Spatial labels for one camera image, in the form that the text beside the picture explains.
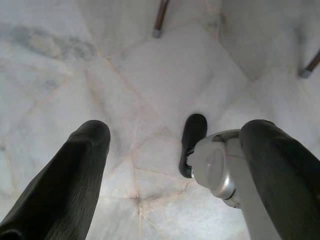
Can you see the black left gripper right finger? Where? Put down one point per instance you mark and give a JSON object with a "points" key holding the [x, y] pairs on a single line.
{"points": [[282, 175]]}

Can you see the black robot foot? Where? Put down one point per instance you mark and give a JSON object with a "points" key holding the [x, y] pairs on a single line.
{"points": [[193, 132]]}

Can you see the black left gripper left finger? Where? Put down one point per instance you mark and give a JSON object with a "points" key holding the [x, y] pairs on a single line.
{"points": [[67, 180]]}

